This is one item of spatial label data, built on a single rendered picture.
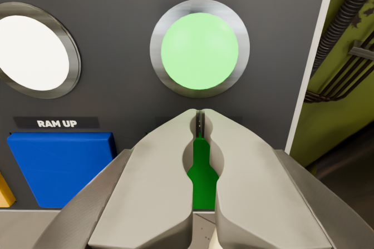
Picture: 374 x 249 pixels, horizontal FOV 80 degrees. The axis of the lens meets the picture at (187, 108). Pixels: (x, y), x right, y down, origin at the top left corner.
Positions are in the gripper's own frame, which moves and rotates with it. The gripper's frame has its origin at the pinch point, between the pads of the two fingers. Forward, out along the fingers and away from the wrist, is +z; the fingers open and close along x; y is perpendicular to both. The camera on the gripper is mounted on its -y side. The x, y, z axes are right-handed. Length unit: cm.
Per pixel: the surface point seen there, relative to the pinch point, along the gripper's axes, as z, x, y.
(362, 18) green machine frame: 22.9, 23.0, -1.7
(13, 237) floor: 49, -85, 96
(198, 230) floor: 52, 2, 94
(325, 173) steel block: 36, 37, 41
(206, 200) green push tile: 1.5, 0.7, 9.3
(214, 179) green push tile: 1.6, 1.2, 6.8
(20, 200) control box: 2.3, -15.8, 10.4
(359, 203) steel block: 19.1, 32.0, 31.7
